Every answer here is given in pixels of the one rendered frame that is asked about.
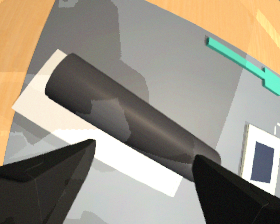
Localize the cream square tile with dark centre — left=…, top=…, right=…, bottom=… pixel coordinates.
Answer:
left=240, top=124, right=280, bottom=194

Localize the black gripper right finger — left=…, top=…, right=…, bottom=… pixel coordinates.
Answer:
left=191, top=154, right=280, bottom=224

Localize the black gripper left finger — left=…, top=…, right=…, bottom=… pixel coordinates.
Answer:
left=0, top=138, right=96, bottom=224

